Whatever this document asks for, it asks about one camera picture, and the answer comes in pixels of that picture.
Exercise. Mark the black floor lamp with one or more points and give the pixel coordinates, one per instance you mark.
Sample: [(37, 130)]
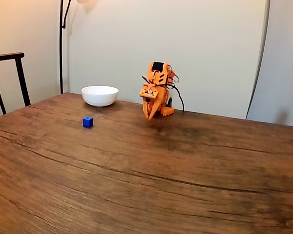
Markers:
[(61, 48)]

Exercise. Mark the black power plug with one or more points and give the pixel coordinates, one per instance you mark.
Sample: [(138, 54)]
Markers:
[(170, 102)]

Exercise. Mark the white ceramic bowl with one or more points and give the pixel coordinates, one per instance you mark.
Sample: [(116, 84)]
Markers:
[(100, 96)]

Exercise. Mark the small blue cube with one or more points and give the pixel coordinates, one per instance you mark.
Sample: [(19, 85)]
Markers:
[(88, 122)]

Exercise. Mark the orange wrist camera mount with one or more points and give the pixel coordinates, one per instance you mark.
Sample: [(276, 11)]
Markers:
[(149, 93)]

